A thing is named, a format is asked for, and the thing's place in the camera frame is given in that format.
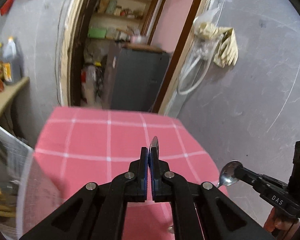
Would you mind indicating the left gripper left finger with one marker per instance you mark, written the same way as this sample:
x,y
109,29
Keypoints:
x,y
97,211

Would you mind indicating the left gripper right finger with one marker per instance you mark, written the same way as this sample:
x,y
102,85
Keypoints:
x,y
200,211

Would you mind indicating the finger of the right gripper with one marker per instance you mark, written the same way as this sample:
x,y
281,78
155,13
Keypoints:
x,y
249,177

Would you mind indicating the steel spoon round bowl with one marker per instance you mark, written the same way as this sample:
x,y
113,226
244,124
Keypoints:
x,y
155,144

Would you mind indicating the right hand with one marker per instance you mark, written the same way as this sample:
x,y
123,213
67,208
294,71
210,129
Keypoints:
x,y
286,227

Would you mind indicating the pink checked tablecloth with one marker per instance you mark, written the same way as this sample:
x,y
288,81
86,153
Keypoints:
x,y
79,145

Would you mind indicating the white perforated utensil basket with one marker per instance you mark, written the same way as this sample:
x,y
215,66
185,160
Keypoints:
x,y
13,155

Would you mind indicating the beige rubber gloves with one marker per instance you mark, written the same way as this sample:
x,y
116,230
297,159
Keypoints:
x,y
226,51

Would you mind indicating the dark grey cabinet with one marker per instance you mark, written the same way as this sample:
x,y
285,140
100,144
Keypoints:
x,y
133,78

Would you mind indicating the beige countertop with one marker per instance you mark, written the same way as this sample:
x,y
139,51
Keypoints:
x,y
10,92

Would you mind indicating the steel pot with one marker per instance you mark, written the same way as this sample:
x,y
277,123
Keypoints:
x,y
138,39

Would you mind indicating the large dark vinegar jug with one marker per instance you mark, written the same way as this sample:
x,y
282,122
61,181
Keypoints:
x,y
11,62

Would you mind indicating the wooden shelf unit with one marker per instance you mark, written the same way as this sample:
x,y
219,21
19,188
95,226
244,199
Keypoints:
x,y
120,19

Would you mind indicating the red plastic bag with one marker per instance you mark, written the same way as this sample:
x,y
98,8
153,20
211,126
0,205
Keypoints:
x,y
6,7

